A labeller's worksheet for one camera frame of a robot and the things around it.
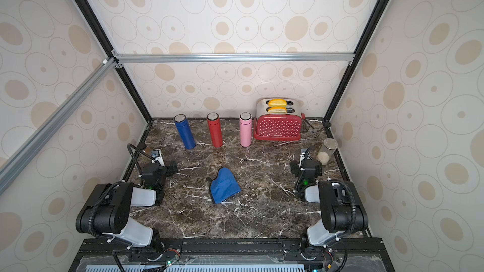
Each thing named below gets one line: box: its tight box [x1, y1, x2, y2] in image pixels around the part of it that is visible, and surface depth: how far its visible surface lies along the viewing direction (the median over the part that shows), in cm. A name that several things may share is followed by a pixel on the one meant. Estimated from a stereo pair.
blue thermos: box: [173, 113, 196, 150], surface depth 97 cm
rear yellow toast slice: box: [268, 98, 287, 108], surface depth 103 cm
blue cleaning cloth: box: [209, 167, 242, 204], surface depth 89 cm
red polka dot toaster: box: [253, 98, 306, 142], surface depth 102 cm
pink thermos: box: [238, 111, 253, 148], surface depth 98 cm
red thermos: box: [206, 111, 224, 148], surface depth 98 cm
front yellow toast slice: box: [267, 105, 287, 114], surface depth 99 cm
